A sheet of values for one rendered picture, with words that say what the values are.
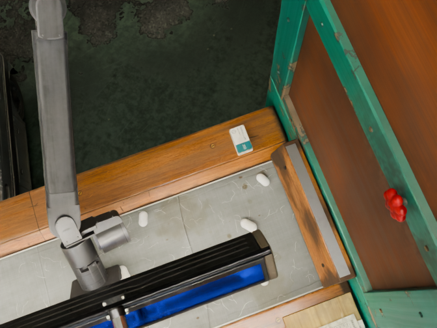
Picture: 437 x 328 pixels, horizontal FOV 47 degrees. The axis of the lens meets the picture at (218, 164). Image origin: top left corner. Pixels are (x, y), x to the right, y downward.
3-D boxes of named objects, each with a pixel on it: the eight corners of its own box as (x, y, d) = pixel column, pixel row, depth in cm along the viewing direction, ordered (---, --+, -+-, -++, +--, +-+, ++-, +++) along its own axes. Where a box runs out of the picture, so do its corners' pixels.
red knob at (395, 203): (377, 194, 65) (387, 187, 60) (392, 189, 65) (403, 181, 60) (391, 226, 63) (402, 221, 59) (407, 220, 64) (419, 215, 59)
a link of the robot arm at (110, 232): (49, 205, 99) (51, 222, 92) (104, 181, 102) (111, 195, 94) (73, 254, 104) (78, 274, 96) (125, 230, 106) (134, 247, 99)
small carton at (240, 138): (229, 132, 115) (229, 129, 113) (243, 127, 115) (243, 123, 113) (238, 155, 113) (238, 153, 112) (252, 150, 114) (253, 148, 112)
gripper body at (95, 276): (122, 289, 100) (108, 259, 97) (73, 306, 100) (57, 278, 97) (121, 270, 106) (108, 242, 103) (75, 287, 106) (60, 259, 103)
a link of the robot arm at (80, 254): (56, 235, 99) (59, 248, 94) (90, 220, 101) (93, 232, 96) (71, 263, 102) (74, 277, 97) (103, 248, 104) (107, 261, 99)
